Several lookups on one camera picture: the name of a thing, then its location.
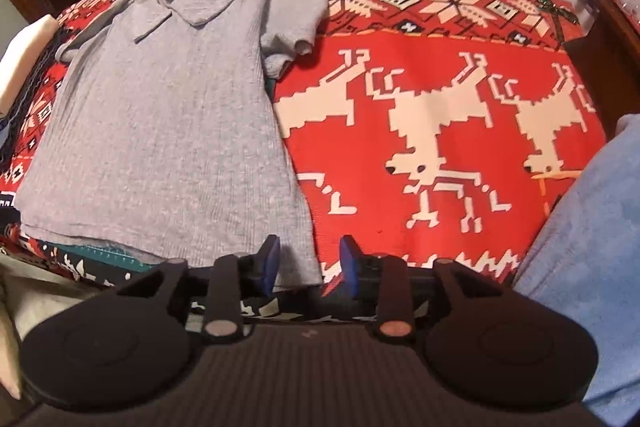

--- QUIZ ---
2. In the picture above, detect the light blue fleece clothing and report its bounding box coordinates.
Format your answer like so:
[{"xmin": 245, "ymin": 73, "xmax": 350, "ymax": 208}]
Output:
[{"xmin": 512, "ymin": 114, "xmax": 640, "ymax": 413}]

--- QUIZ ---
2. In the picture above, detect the grey polo shirt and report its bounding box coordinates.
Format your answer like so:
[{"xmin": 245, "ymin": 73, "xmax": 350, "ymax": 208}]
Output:
[{"xmin": 12, "ymin": 0, "xmax": 331, "ymax": 293}]

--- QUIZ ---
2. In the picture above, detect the large red gift box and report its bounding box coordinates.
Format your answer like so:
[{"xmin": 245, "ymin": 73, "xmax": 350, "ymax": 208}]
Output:
[{"xmin": 520, "ymin": 0, "xmax": 586, "ymax": 48}]

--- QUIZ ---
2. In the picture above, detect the beige cloth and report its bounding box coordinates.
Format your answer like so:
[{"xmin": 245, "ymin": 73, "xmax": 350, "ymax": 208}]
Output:
[{"xmin": 0, "ymin": 252, "xmax": 121, "ymax": 403}]

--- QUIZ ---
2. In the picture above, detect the green cutting mat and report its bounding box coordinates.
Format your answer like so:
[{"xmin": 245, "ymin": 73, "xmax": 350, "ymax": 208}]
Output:
[{"xmin": 50, "ymin": 0, "xmax": 306, "ymax": 270}]

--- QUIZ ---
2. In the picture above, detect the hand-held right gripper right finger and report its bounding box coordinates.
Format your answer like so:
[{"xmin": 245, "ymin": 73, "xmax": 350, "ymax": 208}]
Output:
[{"xmin": 340, "ymin": 235, "xmax": 508, "ymax": 341}]

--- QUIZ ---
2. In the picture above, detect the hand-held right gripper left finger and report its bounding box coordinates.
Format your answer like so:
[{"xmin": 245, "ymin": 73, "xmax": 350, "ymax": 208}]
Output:
[{"xmin": 119, "ymin": 235, "xmax": 282, "ymax": 341}]

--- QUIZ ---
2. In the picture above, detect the dark wooden nightstand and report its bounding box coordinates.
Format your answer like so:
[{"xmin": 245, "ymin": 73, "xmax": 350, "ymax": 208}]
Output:
[{"xmin": 565, "ymin": 0, "xmax": 640, "ymax": 138}]

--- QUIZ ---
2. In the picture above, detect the red patterned blanket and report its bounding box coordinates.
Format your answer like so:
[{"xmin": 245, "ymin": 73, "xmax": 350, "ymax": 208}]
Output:
[{"xmin": 0, "ymin": 0, "xmax": 608, "ymax": 323}]

